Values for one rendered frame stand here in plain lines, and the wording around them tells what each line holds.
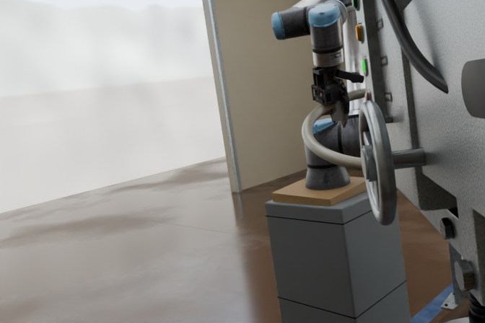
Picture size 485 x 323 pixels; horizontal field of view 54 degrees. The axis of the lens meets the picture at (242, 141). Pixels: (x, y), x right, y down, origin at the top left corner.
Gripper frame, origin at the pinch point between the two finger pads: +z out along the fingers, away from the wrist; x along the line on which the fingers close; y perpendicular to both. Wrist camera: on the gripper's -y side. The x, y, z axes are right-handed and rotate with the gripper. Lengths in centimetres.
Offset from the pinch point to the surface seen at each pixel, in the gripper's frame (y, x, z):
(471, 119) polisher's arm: 52, 93, -49
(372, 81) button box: 38, 64, -41
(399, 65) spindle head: 42, 74, -46
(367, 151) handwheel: 50, 78, -39
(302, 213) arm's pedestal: 7, -22, 45
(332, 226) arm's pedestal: 2.9, -7.6, 45.4
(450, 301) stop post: -79, -25, 149
